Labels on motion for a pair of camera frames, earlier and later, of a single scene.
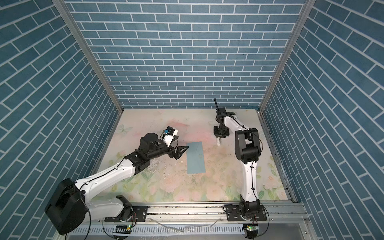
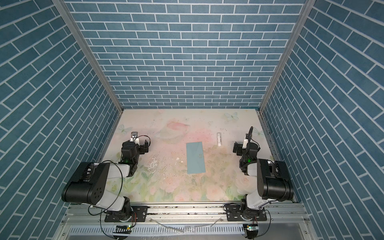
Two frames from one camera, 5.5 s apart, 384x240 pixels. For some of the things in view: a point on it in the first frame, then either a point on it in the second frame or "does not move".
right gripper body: [221, 131] -> [241, 152]
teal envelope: [195, 159] does not move
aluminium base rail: [283, 214] does not move
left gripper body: [161, 150] -> [141, 149]
